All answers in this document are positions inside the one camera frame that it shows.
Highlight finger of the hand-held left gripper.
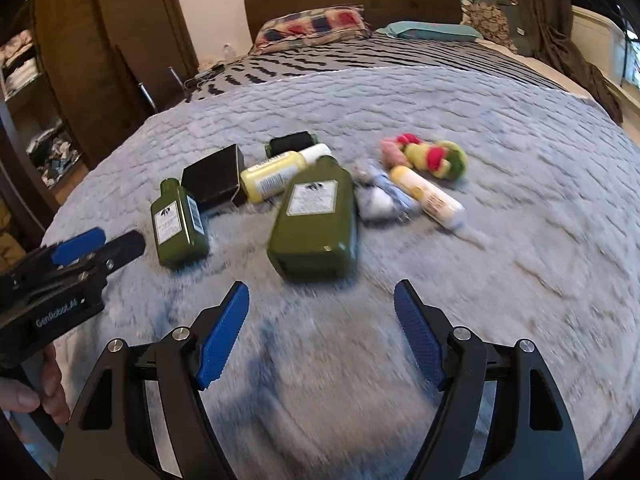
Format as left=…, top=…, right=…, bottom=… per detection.
left=82, top=230, right=147, bottom=281
left=49, top=227, right=107, bottom=267

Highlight white bed sheet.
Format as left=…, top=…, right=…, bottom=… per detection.
left=475, top=40, right=601, bottom=106

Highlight folded chair with metal legs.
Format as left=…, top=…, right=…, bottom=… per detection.
left=114, top=42, right=187, bottom=116

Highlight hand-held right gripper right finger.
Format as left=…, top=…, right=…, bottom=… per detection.
left=393, top=280, right=586, bottom=480

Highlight dark wooden wardrobe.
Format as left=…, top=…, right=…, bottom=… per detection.
left=0, top=0, right=201, bottom=221

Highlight pink folded clothes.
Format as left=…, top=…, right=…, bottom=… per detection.
left=0, top=30, right=37, bottom=66

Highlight colourful plush toy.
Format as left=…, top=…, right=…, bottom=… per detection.
left=380, top=133, right=469, bottom=181

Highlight person's left hand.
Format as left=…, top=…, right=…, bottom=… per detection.
left=0, top=344, right=72, bottom=426

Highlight small green bottle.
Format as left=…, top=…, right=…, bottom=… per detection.
left=151, top=178, right=211, bottom=268

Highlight dark green cushion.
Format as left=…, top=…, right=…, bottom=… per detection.
left=500, top=2, right=538, bottom=57

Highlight black striped bed sheet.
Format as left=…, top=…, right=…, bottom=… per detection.
left=185, top=35, right=571, bottom=103

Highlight white storage box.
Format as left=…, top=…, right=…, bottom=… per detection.
left=571, top=6, right=627, bottom=70

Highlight log print cushion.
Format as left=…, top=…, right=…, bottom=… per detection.
left=461, top=0, right=518, bottom=55

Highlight grey textured blanket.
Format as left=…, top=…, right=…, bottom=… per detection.
left=30, top=67, right=640, bottom=480

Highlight brown curtain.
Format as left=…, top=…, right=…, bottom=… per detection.
left=490, top=0, right=623, bottom=126

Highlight teal pillow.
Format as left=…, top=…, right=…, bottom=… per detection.
left=375, top=21, right=483, bottom=43

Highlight charger cables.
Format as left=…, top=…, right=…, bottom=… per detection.
left=190, top=62, right=236, bottom=85

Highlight white folded clothes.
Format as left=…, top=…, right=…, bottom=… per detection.
left=0, top=57, right=41, bottom=102

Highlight plaid pillow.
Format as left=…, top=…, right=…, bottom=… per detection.
left=250, top=5, right=373, bottom=56

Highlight yellow and white tube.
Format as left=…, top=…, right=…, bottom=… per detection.
left=389, top=165, right=466, bottom=231

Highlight mixed clothes pile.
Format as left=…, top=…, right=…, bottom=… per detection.
left=27, top=127, right=83, bottom=188

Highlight blue white packet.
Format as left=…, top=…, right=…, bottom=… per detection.
left=352, top=159, right=421, bottom=223

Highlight small dark jar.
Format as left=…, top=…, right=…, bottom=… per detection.
left=265, top=131, right=316, bottom=158

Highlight yellow bottle with white cap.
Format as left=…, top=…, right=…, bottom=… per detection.
left=240, top=143, right=333, bottom=204

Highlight black box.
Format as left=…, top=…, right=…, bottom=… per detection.
left=181, top=144, right=249, bottom=216

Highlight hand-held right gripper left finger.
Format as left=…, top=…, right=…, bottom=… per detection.
left=56, top=281, right=251, bottom=480

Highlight large green bottle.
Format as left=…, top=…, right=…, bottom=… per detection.
left=266, top=156, right=360, bottom=281

